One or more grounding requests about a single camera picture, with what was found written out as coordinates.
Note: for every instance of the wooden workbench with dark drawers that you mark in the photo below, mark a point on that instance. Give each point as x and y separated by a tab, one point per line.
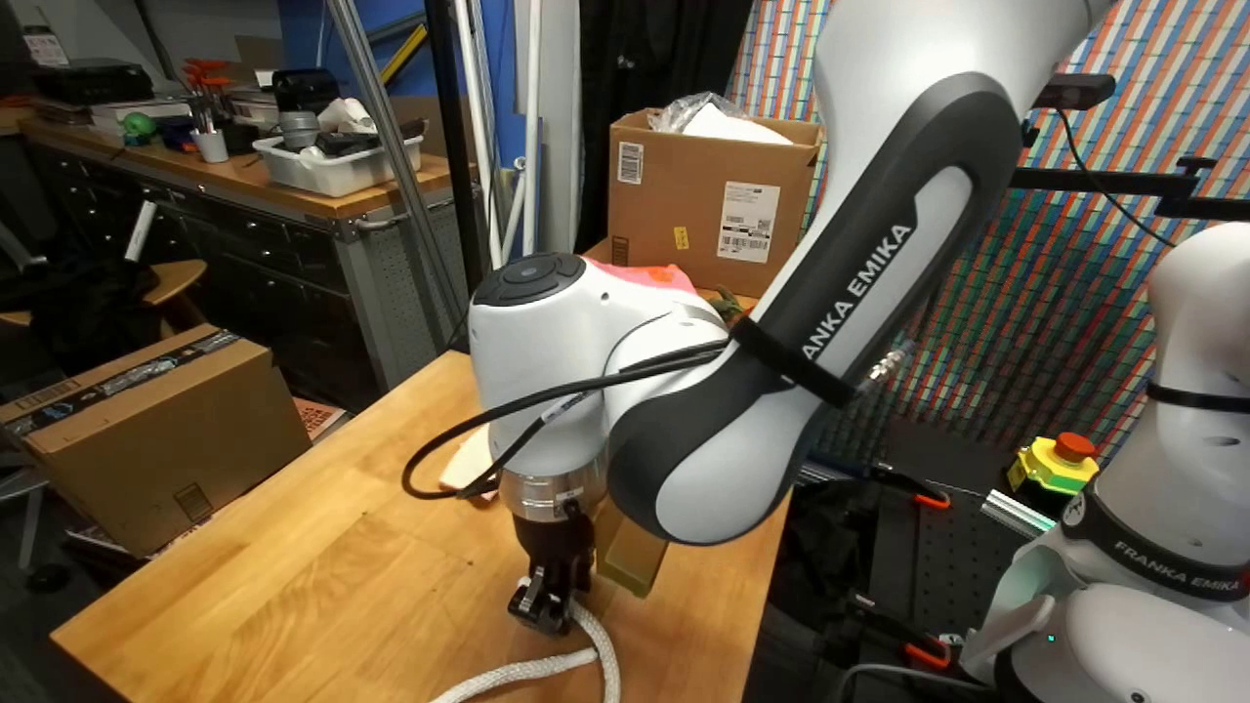
258	260

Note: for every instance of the yellow red emergency stop button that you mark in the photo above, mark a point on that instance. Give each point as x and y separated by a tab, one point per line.
1055	462

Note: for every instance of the black mount bar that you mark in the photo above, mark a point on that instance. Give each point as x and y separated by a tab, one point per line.
1136	182

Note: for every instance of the white cup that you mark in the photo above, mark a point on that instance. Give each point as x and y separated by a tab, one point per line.
214	144

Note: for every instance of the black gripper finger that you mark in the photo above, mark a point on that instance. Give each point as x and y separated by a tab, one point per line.
534	605
571	610

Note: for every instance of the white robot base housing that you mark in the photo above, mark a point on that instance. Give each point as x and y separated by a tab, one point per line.
1136	648

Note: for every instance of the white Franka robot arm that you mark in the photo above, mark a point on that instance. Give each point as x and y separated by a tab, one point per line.
808	300

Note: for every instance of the open cardboard box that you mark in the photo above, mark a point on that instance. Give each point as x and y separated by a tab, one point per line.
706	197

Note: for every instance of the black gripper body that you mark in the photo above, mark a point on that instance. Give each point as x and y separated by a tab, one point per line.
551	547

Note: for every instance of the wooden stool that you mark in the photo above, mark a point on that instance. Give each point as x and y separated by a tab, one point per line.
178	274

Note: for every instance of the black orange clamp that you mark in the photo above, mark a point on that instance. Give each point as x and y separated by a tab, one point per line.
929	499
930	656

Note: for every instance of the white plastic bin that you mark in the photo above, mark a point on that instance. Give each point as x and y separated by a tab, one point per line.
325	162

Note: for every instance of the black vertical stand pole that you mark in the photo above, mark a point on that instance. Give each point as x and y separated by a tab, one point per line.
450	171

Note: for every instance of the black bar camera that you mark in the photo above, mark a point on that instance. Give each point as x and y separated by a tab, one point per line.
1076	89

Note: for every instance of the cardboard box with black tape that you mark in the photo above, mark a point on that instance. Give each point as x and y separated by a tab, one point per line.
159	433

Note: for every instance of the silver tripod leg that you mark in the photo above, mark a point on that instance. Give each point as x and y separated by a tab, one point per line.
383	158

